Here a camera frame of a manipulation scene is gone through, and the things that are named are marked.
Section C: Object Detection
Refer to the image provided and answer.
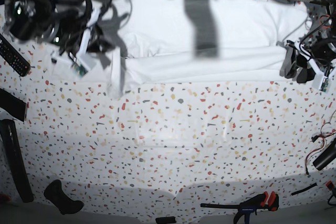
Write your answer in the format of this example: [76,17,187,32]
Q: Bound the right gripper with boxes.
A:
[51,8,115,74]

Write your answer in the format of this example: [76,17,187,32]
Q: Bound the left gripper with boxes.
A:
[284,39,335,88]

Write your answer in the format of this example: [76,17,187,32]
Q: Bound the white T-shirt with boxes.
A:
[49,0,316,99]

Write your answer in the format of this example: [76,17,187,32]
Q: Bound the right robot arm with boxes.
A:
[1,0,312,95]

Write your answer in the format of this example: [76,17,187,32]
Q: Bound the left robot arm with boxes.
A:
[280,0,335,92]

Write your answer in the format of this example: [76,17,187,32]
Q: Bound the black remote control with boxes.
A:
[1,35,30,77]

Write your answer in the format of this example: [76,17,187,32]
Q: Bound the black cylinder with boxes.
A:
[313,138,336,170]

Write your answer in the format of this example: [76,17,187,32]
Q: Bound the black orange bar clamp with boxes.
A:
[200,191,279,224]

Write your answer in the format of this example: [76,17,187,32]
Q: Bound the terrazzo pattern tablecloth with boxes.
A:
[1,41,335,223]

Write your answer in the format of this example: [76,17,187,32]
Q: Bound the black game controller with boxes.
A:
[44,179,84,215]

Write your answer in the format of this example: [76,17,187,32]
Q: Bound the small black box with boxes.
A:
[155,216,176,224]

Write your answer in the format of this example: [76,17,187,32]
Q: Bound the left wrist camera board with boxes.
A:
[319,78,329,92]

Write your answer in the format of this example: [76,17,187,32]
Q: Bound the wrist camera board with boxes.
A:
[319,78,329,92]
[71,63,87,78]

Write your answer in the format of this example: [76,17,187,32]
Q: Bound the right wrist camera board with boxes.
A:
[71,63,87,78]

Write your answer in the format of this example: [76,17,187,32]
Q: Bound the red black wires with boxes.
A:
[304,121,336,175]

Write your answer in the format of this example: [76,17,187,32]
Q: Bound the black fabric strap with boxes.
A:
[0,89,28,122]

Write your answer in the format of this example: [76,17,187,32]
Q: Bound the black cable piece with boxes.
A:
[290,183,318,196]

